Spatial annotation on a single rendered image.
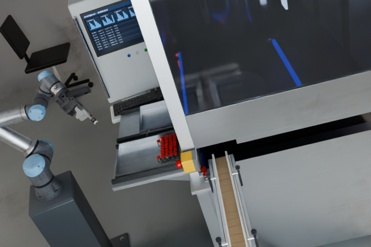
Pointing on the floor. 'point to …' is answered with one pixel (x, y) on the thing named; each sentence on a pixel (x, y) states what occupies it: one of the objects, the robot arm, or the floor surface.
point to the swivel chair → (22, 44)
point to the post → (166, 81)
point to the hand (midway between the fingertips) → (90, 116)
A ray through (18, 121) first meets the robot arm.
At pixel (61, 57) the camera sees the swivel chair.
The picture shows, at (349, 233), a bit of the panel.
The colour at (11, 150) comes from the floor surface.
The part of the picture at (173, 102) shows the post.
